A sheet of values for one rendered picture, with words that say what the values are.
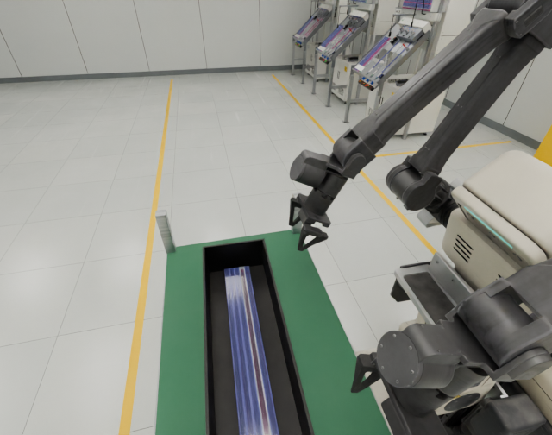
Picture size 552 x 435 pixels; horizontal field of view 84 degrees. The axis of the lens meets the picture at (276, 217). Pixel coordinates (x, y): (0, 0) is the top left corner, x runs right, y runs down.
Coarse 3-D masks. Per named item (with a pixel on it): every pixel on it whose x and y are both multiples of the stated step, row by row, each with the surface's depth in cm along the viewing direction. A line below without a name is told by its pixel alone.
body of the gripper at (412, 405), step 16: (384, 384) 42; (400, 400) 39; (416, 400) 38; (432, 400) 37; (448, 400) 37; (400, 416) 38; (416, 416) 38; (432, 416) 40; (416, 432) 37; (432, 432) 38
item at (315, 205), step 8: (312, 192) 71; (320, 192) 69; (304, 200) 75; (312, 200) 71; (320, 200) 70; (328, 200) 70; (304, 208) 72; (312, 208) 71; (320, 208) 71; (328, 208) 72; (312, 216) 70; (320, 216) 72; (328, 224) 71
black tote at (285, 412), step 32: (224, 256) 87; (256, 256) 89; (224, 288) 85; (256, 288) 85; (224, 320) 77; (224, 352) 70; (288, 352) 62; (224, 384) 65; (288, 384) 65; (224, 416) 60; (288, 416) 60
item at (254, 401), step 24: (240, 288) 80; (240, 312) 75; (240, 336) 70; (240, 360) 65; (264, 360) 65; (240, 384) 61; (264, 384) 61; (240, 408) 58; (264, 408) 58; (240, 432) 55; (264, 432) 55
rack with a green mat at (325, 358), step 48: (240, 240) 102; (288, 240) 102; (192, 288) 86; (288, 288) 86; (192, 336) 75; (336, 336) 75; (192, 384) 66; (336, 384) 66; (192, 432) 59; (336, 432) 59; (384, 432) 59
